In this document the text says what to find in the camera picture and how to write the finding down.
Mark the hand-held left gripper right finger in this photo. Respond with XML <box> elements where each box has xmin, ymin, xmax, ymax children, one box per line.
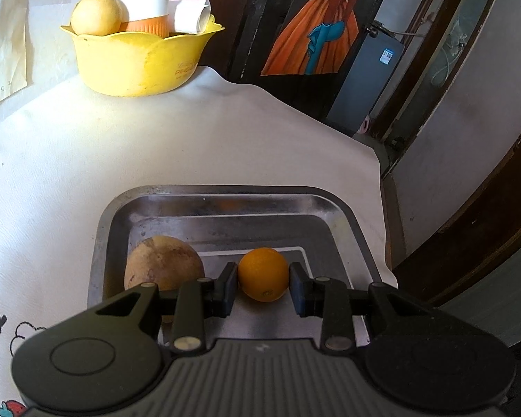
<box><xmin>289</xmin><ymin>262</ymin><xmax>432</xmax><ymax>353</ymax></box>

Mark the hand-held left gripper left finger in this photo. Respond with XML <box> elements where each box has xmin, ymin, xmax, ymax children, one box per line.
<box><xmin>94</xmin><ymin>262</ymin><xmax>239</xmax><ymax>353</ymax></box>

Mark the orange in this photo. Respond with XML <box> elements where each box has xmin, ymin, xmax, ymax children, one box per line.
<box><xmin>237</xmin><ymin>247</ymin><xmax>290</xmax><ymax>302</ymax></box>

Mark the metal tray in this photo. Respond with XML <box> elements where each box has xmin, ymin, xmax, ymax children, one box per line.
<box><xmin>88</xmin><ymin>183</ymin><xmax>385</xmax><ymax>344</ymax></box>

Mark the brown kiwi with sticker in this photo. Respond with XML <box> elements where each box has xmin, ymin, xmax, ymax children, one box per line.
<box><xmin>124</xmin><ymin>235</ymin><xmax>206</xmax><ymax>324</ymax></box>

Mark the printed white tablecloth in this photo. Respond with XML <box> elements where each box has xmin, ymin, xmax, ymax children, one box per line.
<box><xmin>0</xmin><ymin>65</ymin><xmax>398</xmax><ymax>417</ymax></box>

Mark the grey metal box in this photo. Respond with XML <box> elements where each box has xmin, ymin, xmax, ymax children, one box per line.
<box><xmin>325</xmin><ymin>19</ymin><xmax>405</xmax><ymax>137</ymax></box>

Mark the yellow scalloped bowl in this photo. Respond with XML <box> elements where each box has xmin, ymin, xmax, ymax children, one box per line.
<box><xmin>60</xmin><ymin>14</ymin><xmax>225</xmax><ymax>97</ymax></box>

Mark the orange dress figure poster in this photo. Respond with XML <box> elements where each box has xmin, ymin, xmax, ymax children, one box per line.
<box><xmin>260</xmin><ymin>0</ymin><xmax>370</xmax><ymax>76</ymax></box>

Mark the white paper roll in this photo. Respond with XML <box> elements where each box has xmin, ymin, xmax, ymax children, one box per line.
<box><xmin>167</xmin><ymin>0</ymin><xmax>215</xmax><ymax>34</ymax></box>

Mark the white cup with orange base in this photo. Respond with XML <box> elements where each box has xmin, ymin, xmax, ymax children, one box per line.
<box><xmin>105</xmin><ymin>0</ymin><xmax>172</xmax><ymax>38</ymax></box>

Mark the large yellow pear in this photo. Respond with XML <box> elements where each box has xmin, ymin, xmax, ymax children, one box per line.
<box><xmin>71</xmin><ymin>0</ymin><xmax>121</xmax><ymax>36</ymax></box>

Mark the dark wooden doorway frame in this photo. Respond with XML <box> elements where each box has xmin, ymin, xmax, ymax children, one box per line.
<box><xmin>369</xmin><ymin>0</ymin><xmax>506</xmax><ymax>146</ymax></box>

